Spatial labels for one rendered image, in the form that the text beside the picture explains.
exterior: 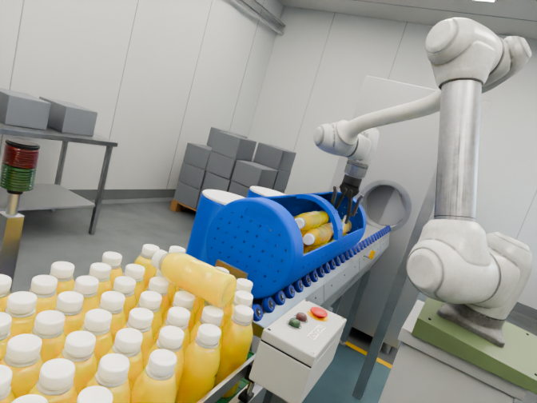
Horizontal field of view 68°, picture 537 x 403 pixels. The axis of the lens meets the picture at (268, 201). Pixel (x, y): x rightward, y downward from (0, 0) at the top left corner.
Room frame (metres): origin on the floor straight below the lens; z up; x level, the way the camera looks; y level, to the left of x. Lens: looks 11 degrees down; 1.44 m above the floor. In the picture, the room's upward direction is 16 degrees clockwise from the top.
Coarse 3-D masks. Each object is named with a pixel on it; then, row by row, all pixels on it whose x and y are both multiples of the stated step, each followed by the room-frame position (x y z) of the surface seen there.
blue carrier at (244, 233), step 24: (216, 216) 1.11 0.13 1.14; (240, 216) 1.08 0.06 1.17; (264, 216) 1.05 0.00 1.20; (288, 216) 1.07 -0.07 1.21; (336, 216) 1.42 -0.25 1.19; (360, 216) 1.80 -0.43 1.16; (216, 240) 1.10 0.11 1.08; (240, 240) 1.07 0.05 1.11; (264, 240) 1.04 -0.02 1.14; (288, 240) 1.01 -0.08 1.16; (336, 240) 1.37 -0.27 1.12; (240, 264) 1.06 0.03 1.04; (264, 264) 1.03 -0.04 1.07; (288, 264) 1.00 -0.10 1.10; (312, 264) 1.17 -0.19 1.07; (264, 288) 1.02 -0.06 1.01
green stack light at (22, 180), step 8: (8, 168) 0.78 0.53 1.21; (16, 168) 0.78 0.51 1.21; (0, 176) 0.78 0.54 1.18; (8, 176) 0.78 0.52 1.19; (16, 176) 0.78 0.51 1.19; (24, 176) 0.79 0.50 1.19; (32, 176) 0.81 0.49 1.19; (0, 184) 0.78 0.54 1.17; (8, 184) 0.78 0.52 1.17; (16, 184) 0.78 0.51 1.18; (24, 184) 0.79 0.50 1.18; (32, 184) 0.81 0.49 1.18
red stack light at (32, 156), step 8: (8, 152) 0.78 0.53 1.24; (16, 152) 0.78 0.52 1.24; (24, 152) 0.78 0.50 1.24; (32, 152) 0.80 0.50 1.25; (8, 160) 0.78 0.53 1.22; (16, 160) 0.78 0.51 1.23; (24, 160) 0.79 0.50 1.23; (32, 160) 0.80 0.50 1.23; (24, 168) 0.79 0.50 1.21; (32, 168) 0.80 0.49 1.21
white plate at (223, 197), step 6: (204, 192) 1.89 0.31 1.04; (210, 192) 1.94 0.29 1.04; (216, 192) 1.98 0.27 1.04; (222, 192) 2.03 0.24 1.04; (228, 192) 2.07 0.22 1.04; (210, 198) 1.82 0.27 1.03; (216, 198) 1.83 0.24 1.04; (222, 198) 1.87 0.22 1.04; (228, 198) 1.91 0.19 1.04; (234, 198) 1.95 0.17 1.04; (240, 198) 1.99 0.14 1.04; (222, 204) 1.80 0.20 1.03
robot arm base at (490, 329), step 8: (448, 304) 1.13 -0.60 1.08; (456, 304) 1.10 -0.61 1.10; (440, 312) 1.09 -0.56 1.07; (448, 312) 1.09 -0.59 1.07; (456, 312) 1.09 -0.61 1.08; (464, 312) 1.07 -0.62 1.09; (472, 312) 1.06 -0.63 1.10; (448, 320) 1.08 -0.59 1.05; (456, 320) 1.07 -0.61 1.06; (464, 320) 1.07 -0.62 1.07; (472, 320) 1.06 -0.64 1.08; (480, 320) 1.05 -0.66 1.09; (488, 320) 1.05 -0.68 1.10; (496, 320) 1.05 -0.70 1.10; (504, 320) 1.07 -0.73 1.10; (464, 328) 1.06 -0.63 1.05; (472, 328) 1.05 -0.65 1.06; (480, 328) 1.05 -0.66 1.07; (488, 328) 1.05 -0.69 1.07; (496, 328) 1.06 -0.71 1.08; (480, 336) 1.04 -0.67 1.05; (488, 336) 1.03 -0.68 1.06; (496, 336) 1.03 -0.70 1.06; (496, 344) 1.02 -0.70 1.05; (504, 344) 1.02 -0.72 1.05
